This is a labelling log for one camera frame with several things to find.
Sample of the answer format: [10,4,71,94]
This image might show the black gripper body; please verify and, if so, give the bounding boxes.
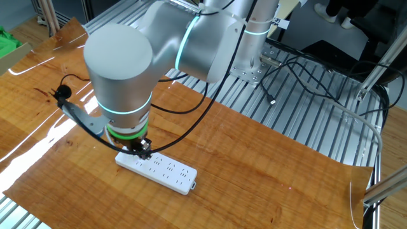
[125,137,144,151]

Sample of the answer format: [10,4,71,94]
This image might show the white power strip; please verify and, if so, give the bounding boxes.
[114,149,198,196]

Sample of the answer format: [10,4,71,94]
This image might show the wood grain table mat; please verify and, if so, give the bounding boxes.
[0,17,374,229]

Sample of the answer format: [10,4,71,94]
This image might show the cardboard box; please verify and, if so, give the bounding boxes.
[0,41,33,76]

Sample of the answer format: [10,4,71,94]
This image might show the wooden sticks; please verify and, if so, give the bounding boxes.
[39,0,62,36]

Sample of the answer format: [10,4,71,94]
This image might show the green cloth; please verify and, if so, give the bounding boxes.
[0,25,24,59]

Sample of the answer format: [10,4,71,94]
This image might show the white printed label tag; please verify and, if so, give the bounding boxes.
[271,15,291,31]

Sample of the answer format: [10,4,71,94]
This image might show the white shoe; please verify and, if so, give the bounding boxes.
[340,15,356,30]
[314,3,337,24]

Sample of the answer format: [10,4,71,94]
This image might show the black office chair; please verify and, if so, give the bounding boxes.
[349,0,407,46]

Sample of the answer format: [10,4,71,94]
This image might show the green wrist adapter ring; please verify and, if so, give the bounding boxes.
[106,120,150,142]

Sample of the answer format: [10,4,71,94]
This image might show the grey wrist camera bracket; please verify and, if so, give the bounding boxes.
[58,95,112,138]

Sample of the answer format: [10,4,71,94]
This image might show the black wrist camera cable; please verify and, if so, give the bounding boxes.
[47,0,259,157]

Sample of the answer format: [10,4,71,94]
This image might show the black usb cable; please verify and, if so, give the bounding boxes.
[258,57,319,106]

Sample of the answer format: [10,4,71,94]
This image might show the grey thick cable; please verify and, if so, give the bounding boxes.
[298,79,383,168]

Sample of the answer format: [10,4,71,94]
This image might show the aluminium frame post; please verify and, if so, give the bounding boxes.
[362,165,407,208]
[355,34,407,102]

